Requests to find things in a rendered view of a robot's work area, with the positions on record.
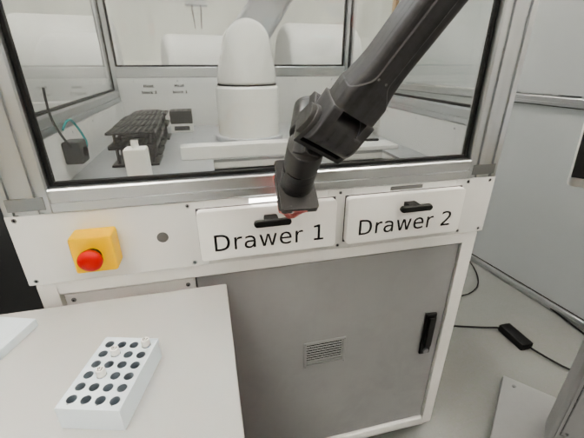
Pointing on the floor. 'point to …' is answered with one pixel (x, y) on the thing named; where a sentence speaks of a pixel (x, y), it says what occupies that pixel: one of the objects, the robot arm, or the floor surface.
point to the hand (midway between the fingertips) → (289, 208)
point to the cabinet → (324, 330)
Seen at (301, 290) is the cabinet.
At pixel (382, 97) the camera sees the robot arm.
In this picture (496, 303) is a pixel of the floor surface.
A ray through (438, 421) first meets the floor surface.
